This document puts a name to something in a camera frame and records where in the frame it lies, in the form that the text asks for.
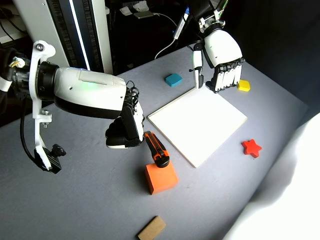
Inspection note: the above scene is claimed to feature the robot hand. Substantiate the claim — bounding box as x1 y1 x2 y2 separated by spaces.
53 66 146 150
188 29 246 94

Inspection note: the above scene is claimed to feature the orange black utility knife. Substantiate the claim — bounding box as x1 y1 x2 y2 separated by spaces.
143 131 171 169

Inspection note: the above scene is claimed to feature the orange cube block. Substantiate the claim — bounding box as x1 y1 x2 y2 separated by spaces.
144 161 179 196

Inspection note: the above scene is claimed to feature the white square board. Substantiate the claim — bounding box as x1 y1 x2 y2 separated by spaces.
146 84 249 169

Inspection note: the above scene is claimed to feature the yellow block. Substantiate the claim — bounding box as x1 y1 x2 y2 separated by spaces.
237 79 252 92

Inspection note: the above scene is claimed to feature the white usb adapter stick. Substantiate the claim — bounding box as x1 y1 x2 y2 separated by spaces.
173 6 191 41

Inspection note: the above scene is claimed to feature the teal rounded block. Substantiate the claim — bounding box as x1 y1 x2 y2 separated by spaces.
164 73 183 88

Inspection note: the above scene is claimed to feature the silver power bank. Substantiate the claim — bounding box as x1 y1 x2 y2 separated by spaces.
133 10 155 20

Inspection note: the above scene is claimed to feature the white robot body column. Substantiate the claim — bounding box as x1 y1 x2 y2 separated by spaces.
12 0 113 76

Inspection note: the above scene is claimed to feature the red star block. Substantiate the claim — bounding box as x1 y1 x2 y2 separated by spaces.
241 138 263 159

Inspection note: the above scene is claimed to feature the grey table cloth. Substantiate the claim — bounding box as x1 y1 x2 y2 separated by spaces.
0 44 310 240

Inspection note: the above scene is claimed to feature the tan wooden block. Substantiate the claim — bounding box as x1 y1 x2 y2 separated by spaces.
136 215 167 240

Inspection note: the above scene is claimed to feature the blurred white shell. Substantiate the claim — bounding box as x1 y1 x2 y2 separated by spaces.
222 113 320 240

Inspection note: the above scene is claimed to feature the white adapter cable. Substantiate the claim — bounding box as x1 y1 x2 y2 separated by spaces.
154 37 177 60

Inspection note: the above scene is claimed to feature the white power bank cable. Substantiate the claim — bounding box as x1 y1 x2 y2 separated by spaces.
152 12 178 29

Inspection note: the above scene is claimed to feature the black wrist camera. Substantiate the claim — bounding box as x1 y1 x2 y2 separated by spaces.
34 143 67 175

